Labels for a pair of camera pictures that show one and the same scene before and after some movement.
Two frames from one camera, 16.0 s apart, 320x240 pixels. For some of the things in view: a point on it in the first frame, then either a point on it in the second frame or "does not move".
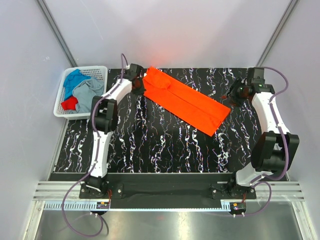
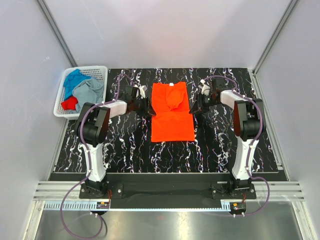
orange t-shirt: (187, 106) → (173, 122)
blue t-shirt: (70, 80) does not move
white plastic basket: (100, 72) does not move
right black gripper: (234, 100) → (196, 109)
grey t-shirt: (84, 92) does not move
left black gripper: (140, 92) → (146, 110)
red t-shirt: (70, 104) does not move
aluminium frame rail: (280, 191) does not move
